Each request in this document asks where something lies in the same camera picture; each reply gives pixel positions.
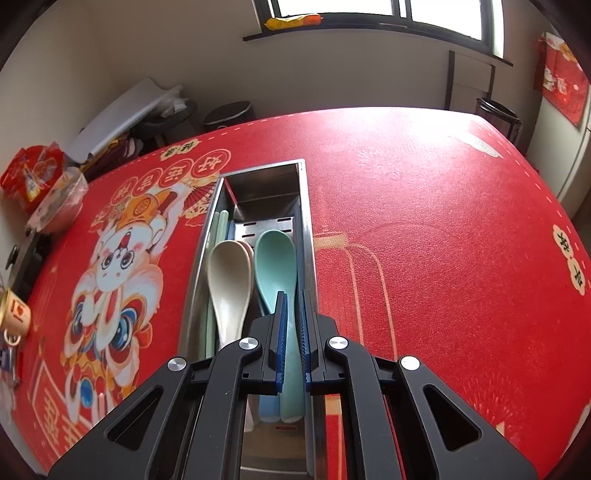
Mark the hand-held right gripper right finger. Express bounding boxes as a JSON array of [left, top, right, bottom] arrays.
[[301, 288, 539, 480]]

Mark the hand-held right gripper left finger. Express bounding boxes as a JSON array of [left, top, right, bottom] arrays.
[[48, 291, 289, 480]]

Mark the green spoon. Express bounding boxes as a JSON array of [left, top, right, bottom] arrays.
[[255, 229, 306, 423]]

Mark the metal cutlery tray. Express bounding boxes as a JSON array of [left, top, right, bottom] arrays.
[[178, 158, 326, 480]]

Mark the yellow cup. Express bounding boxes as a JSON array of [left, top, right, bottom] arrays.
[[0, 288, 32, 335]]

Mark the blue spoon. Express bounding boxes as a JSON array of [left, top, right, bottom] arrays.
[[256, 295, 283, 422]]

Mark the beige spoon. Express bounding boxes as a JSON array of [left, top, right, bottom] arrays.
[[206, 240, 254, 352]]

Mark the pink spoon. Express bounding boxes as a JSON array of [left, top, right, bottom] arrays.
[[238, 240, 257, 296]]

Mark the red printed tablecloth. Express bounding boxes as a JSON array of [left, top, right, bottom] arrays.
[[9, 107, 591, 480]]

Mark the dark round trash can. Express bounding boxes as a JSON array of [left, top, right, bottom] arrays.
[[203, 102, 256, 134]]

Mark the black bin with plastic bag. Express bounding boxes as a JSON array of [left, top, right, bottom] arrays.
[[134, 97, 199, 148]]

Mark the pink bowl with plastic wrap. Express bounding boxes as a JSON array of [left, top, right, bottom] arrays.
[[27, 167, 89, 233]]

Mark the black device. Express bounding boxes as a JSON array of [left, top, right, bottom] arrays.
[[7, 233, 51, 289]]

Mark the bunch of keys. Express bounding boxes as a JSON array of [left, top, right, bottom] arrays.
[[0, 330, 21, 384]]

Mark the silver rice cooker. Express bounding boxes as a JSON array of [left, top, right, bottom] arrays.
[[475, 97, 522, 148]]

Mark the red snack bag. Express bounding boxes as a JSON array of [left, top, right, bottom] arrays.
[[0, 144, 70, 213]]

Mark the cream refrigerator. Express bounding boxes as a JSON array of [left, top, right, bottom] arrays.
[[526, 32, 591, 217]]

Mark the orange yellow packet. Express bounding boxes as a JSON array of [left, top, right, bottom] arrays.
[[264, 15, 321, 31]]

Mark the dark framed window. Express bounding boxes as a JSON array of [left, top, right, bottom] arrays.
[[243, 0, 514, 65]]

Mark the red hanging fabric organizer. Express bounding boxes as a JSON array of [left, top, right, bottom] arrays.
[[533, 32, 589, 126]]

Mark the dark metal frame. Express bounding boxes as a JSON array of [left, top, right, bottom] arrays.
[[445, 50, 496, 112]]

